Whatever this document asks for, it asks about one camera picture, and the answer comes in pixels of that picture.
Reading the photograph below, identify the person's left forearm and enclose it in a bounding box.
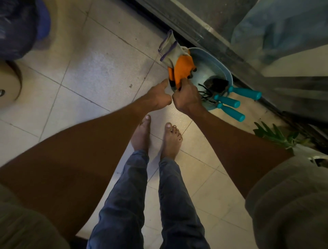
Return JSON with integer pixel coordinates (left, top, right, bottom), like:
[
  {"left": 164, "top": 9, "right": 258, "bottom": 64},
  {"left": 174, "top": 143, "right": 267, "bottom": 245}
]
[{"left": 0, "top": 99, "right": 154, "bottom": 241}]

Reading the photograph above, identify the teal plastic bucket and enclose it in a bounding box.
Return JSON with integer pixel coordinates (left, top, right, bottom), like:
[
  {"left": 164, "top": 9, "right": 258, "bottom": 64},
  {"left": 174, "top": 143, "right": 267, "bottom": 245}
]
[{"left": 170, "top": 47, "right": 234, "bottom": 112}]

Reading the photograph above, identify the person's right leg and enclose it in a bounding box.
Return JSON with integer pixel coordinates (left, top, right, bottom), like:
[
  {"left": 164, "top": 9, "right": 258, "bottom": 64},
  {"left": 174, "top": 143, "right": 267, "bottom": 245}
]
[{"left": 158, "top": 157, "right": 211, "bottom": 249}]

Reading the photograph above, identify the wide teal handled trowel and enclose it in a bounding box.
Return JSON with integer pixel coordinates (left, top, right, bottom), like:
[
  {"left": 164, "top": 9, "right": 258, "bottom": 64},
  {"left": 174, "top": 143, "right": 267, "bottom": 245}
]
[{"left": 204, "top": 76, "right": 262, "bottom": 101}]

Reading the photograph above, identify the teal handled hand rake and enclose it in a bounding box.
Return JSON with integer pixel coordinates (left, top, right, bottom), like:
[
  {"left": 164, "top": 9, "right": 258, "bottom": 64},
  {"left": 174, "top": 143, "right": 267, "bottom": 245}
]
[{"left": 197, "top": 83, "right": 241, "bottom": 109}]

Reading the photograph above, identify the person's right forearm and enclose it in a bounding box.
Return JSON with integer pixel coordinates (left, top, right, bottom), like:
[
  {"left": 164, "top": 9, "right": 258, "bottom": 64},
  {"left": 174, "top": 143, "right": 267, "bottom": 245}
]
[{"left": 191, "top": 107, "right": 294, "bottom": 198}]

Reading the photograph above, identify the green leafy potted plant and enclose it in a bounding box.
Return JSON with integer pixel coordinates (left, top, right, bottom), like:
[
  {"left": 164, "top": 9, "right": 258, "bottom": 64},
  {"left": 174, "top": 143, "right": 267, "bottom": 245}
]
[{"left": 253, "top": 121, "right": 312, "bottom": 150}]

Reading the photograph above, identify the beige plastic watering can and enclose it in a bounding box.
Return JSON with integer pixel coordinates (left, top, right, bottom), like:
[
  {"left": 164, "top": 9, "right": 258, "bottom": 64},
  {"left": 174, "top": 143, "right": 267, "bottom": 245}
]
[{"left": 0, "top": 60, "right": 23, "bottom": 109}]

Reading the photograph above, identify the person's left foot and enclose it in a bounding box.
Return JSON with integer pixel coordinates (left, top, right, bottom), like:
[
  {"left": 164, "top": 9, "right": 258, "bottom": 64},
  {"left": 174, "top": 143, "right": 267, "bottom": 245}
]
[{"left": 130, "top": 115, "right": 152, "bottom": 154}]

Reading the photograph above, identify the person's grey shirt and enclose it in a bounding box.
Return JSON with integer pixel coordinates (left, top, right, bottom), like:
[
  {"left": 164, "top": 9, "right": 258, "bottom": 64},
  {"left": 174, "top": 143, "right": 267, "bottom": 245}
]
[{"left": 0, "top": 156, "right": 328, "bottom": 249}]

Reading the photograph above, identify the narrow teal handled trowel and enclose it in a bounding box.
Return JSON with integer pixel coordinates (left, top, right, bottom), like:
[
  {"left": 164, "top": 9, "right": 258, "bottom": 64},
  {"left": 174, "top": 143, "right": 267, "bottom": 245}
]
[{"left": 205, "top": 99, "right": 246, "bottom": 122}]

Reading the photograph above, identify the white round plant pot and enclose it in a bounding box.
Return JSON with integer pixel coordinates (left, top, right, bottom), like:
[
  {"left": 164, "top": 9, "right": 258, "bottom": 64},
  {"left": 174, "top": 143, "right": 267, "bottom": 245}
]
[{"left": 292, "top": 143, "right": 328, "bottom": 169}]

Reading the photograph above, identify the person's right hand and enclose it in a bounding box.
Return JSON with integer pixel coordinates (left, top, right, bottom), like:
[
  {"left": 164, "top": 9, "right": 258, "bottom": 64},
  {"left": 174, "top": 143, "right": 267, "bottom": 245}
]
[{"left": 172, "top": 78, "right": 205, "bottom": 116}]

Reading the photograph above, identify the person's left hand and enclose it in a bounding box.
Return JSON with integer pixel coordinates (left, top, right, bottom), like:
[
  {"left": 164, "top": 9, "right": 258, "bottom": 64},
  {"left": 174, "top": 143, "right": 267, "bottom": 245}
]
[{"left": 143, "top": 79, "right": 173, "bottom": 112}]

